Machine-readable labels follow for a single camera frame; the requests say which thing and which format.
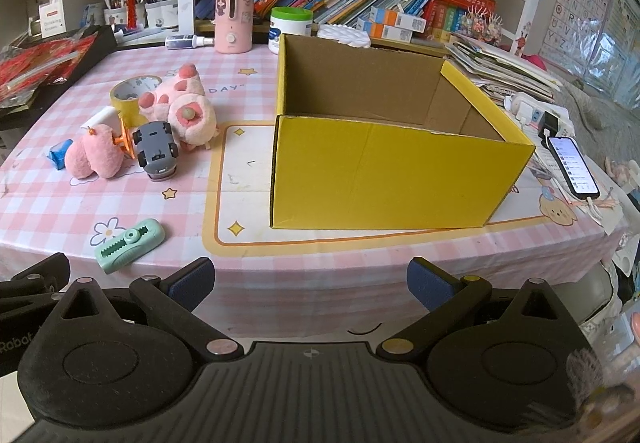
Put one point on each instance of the grey blanket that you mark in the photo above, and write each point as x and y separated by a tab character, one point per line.
595	108

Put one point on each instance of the small blue packet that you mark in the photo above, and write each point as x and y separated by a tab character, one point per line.
60	155

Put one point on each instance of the pink checked tablecloth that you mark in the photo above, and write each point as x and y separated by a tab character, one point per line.
150	203

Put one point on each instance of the pink cylindrical humidifier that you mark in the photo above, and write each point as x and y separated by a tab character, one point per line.
235	23

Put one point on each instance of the pink plush paw slipper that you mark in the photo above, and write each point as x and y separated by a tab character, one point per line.
192	115

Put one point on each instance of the red boxed book set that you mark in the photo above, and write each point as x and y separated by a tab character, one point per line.
462	3

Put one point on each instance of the white charger block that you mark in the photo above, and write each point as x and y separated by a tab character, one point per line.
102	118

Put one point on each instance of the black plug adapter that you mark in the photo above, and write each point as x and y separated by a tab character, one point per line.
549	123

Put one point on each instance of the laminated wall chart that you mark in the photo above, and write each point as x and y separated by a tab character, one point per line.
622	53

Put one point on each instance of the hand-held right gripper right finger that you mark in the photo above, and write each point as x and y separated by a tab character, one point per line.
430	285

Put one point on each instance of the red packets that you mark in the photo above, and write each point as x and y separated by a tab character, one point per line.
40	63

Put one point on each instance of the white pen cup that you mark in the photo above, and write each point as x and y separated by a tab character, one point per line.
162	15
120	15

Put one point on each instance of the yellow cardboard box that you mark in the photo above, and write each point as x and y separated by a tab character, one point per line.
390	173

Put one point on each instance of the clear spray bottle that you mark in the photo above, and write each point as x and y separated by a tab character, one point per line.
187	41

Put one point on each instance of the black tray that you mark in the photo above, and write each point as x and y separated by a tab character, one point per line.
102	35

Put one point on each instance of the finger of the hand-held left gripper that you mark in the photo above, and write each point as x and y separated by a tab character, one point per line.
45	270

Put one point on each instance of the stack of papers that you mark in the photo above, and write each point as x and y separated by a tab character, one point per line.
500	68

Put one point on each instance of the white power strip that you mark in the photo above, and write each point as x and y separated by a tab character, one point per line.
522	105

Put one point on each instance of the colourful spiky ornament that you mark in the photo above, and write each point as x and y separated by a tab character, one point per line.
482	25

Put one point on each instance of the white labelled box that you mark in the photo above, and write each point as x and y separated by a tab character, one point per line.
52	20

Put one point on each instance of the white jar green lid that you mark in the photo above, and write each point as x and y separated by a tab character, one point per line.
290	30

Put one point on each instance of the pink plush chick toy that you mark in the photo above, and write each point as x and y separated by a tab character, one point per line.
95	153

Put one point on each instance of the white quilted purse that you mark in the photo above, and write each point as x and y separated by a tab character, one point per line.
345	35

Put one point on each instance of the orange white carton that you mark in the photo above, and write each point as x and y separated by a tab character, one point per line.
385	32
400	18

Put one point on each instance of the green tape dispenser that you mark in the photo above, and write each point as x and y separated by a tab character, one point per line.
132	243

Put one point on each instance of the red figurine pen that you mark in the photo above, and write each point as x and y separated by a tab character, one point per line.
130	5

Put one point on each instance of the magenta plush item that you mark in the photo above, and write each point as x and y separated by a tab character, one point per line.
532	62

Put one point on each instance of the alphabet wall poster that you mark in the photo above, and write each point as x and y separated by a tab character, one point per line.
575	3

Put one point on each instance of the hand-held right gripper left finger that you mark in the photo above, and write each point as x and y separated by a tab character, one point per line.
192	285

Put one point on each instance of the grey toy car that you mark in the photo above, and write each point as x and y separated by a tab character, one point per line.
157	148

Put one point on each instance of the yellow tape roll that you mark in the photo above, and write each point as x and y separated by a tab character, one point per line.
125	105

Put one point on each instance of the white grey chair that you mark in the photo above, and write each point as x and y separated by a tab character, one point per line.
600	288

